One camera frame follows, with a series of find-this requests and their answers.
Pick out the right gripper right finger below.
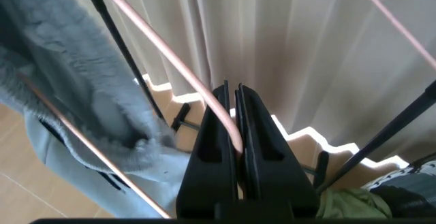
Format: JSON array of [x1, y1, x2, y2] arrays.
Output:
[[234, 83, 320, 218]]

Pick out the beige curtain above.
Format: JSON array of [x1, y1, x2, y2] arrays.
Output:
[[61, 0, 436, 170]]

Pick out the pale grey shorts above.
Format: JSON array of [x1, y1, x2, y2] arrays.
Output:
[[0, 0, 191, 219]]

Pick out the black clothes rack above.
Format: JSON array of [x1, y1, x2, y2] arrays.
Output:
[[78, 0, 436, 194]]

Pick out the white laundry basket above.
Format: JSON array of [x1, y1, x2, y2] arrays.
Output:
[[362, 154, 436, 218]]

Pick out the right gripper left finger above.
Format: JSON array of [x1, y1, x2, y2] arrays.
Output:
[[176, 80, 240, 218]]

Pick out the green garment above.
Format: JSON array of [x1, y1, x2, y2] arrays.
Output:
[[316, 187, 392, 219]]

